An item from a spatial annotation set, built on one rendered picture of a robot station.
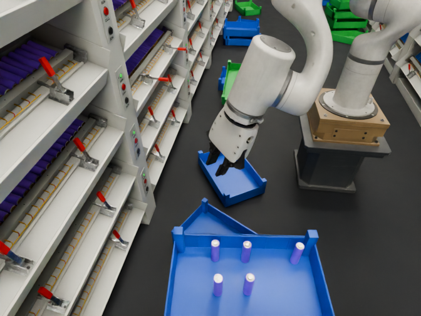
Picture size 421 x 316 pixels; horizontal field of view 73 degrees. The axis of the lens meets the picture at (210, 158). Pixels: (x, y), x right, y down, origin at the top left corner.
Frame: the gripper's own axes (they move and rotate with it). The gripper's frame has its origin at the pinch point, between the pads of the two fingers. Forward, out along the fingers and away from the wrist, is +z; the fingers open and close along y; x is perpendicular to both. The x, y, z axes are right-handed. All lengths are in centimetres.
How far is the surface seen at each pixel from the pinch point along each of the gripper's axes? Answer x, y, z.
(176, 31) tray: -39, 77, 4
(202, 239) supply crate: 12.3, -12.8, 6.7
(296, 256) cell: 0.2, -27.6, 0.4
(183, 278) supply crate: 18.8, -16.9, 11.0
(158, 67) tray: -18, 55, 8
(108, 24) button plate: 13.2, 36.1, -17.0
